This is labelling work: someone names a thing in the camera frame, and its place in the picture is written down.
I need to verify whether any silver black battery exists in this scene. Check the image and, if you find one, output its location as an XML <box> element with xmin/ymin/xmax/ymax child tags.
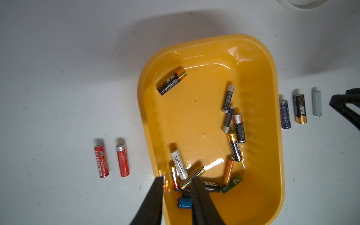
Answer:
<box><xmin>233</xmin><ymin>113</ymin><xmax>246</xmax><ymax>143</ymax></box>

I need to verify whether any red blue striped AAA battery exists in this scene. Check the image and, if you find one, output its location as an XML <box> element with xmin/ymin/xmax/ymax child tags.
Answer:
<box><xmin>170</xmin><ymin>163</ymin><xmax>180</xmax><ymax>191</ymax></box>

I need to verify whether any pale green white battery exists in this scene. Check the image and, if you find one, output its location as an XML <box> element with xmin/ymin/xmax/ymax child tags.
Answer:
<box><xmin>312</xmin><ymin>91</ymin><xmax>322</xmax><ymax>117</ymax></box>

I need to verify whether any dark blue AA battery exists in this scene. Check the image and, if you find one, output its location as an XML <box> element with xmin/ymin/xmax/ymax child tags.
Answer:
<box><xmin>177</xmin><ymin>197</ymin><xmax>192</xmax><ymax>209</ymax></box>

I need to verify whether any red silver-top battery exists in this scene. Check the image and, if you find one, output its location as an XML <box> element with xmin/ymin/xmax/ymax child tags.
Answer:
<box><xmin>116</xmin><ymin>143</ymin><xmax>130</xmax><ymax>177</ymax></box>

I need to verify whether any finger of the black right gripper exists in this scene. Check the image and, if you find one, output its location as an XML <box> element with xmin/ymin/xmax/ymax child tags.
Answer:
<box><xmin>329</xmin><ymin>88</ymin><xmax>360</xmax><ymax>130</ymax></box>

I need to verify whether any orange battery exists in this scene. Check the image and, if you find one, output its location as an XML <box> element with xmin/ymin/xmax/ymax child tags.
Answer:
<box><xmin>223</xmin><ymin>157</ymin><xmax>234</xmax><ymax>186</ymax></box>

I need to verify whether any yellow plastic storage box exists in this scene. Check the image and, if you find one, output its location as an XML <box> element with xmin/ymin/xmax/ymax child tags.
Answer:
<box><xmin>137</xmin><ymin>34</ymin><xmax>285</xmax><ymax>225</ymax></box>

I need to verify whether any black gold battery lower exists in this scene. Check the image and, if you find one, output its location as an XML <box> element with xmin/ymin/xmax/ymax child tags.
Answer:
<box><xmin>179</xmin><ymin>165</ymin><xmax>205</xmax><ymax>190</ymax></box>

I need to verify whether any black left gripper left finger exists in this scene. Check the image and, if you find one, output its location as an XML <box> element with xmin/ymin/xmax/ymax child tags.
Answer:
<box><xmin>130</xmin><ymin>176</ymin><xmax>164</xmax><ymax>225</ymax></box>

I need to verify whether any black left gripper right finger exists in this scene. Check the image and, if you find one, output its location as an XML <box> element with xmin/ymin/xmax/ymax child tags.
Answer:
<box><xmin>190</xmin><ymin>177</ymin><xmax>225</xmax><ymax>225</ymax></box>

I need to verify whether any grey black aaa battery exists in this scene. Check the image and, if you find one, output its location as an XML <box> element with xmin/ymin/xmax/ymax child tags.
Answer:
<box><xmin>222</xmin><ymin>106</ymin><xmax>235</xmax><ymax>133</ymax></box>
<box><xmin>222</xmin><ymin>85</ymin><xmax>234</xmax><ymax>113</ymax></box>

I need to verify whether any white cup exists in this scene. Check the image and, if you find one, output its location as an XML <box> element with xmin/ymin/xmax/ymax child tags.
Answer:
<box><xmin>277</xmin><ymin>0</ymin><xmax>328</xmax><ymax>11</ymax></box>

